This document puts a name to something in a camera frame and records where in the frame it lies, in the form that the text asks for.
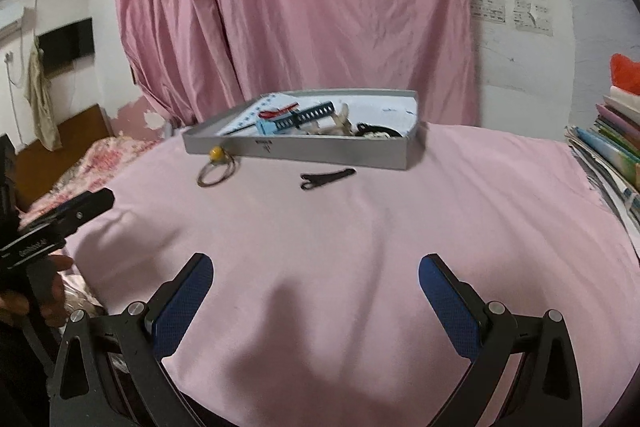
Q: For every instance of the red plastic bag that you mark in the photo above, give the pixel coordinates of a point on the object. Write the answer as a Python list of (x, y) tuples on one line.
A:
[(625, 73)]

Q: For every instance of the wooden headboard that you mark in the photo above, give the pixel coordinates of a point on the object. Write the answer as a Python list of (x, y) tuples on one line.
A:
[(37, 169)]

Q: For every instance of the white air conditioner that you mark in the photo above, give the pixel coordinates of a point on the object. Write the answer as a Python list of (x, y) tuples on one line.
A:
[(11, 20)]

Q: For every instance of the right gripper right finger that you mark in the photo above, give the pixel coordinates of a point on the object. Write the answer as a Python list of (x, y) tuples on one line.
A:
[(457, 306)]

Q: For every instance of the white grid paper liner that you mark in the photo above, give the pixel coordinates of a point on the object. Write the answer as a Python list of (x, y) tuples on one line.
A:
[(387, 115)]

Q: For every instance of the stack of books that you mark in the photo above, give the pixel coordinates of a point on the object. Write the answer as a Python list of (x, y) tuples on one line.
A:
[(608, 151)]

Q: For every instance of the beige hair claw clip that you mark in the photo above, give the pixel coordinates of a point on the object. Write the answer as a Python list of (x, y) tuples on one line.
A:
[(341, 125)]

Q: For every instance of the black hair stick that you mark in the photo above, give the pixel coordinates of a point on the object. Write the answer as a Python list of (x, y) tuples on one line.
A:
[(236, 130)]

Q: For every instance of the floral quilt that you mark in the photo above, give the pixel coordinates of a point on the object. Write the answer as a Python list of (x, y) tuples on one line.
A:
[(102, 161)]

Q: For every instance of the black hair clip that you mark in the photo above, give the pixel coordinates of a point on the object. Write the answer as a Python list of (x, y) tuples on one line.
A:
[(310, 181)]

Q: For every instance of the hanging beige garment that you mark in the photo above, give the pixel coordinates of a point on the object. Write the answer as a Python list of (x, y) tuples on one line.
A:
[(38, 96)]

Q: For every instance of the pink curtain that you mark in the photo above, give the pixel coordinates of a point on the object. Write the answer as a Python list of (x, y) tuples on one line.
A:
[(192, 59)]

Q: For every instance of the left hand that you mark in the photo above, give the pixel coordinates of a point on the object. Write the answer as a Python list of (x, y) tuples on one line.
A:
[(52, 303)]

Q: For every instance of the grey jewelry tray box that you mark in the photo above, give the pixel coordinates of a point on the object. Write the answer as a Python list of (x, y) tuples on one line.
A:
[(359, 151)]

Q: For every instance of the blue kids smartwatch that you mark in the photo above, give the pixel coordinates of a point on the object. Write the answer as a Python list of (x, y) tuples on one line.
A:
[(294, 119)]

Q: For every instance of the pink bed sheet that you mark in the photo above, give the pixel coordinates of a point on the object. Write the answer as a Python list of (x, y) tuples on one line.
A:
[(316, 316)]

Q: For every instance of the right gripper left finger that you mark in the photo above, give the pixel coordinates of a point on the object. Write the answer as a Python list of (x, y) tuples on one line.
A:
[(174, 305)]

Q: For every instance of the wall mounted black television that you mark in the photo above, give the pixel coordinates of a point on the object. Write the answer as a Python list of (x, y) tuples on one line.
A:
[(62, 47)]

